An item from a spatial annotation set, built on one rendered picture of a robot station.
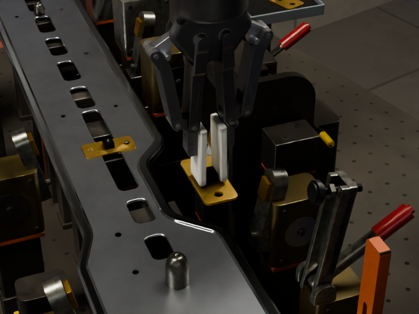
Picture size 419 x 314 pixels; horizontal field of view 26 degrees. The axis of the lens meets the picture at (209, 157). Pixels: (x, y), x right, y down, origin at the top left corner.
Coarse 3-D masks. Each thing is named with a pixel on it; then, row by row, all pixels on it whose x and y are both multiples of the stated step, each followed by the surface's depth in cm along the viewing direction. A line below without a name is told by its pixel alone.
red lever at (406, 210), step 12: (408, 204) 112; (396, 216) 111; (408, 216) 111; (372, 228) 112; (384, 228) 111; (396, 228) 111; (360, 240) 112; (348, 252) 112; (360, 252) 112; (348, 264) 112; (312, 276) 113
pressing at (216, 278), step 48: (0, 0) 194; (48, 0) 194; (48, 48) 176; (96, 48) 176; (48, 96) 161; (96, 96) 161; (48, 144) 149; (144, 144) 149; (96, 192) 138; (144, 192) 138; (96, 240) 129; (144, 240) 129; (192, 240) 129; (96, 288) 121; (144, 288) 121; (192, 288) 121; (240, 288) 121
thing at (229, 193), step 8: (184, 160) 101; (208, 160) 101; (184, 168) 100; (208, 168) 98; (192, 176) 99; (208, 176) 97; (216, 176) 98; (208, 184) 98; (216, 184) 98; (224, 184) 98; (200, 192) 96; (208, 192) 96; (216, 192) 97; (224, 192) 96; (232, 192) 96; (208, 200) 95; (216, 200) 95; (224, 200) 95; (232, 200) 96
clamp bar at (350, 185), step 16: (336, 176) 106; (320, 192) 103; (336, 192) 105; (352, 192) 104; (320, 208) 108; (336, 208) 105; (320, 224) 109; (336, 224) 106; (320, 240) 111; (336, 240) 107; (320, 256) 111; (336, 256) 109; (304, 272) 113; (320, 272) 110
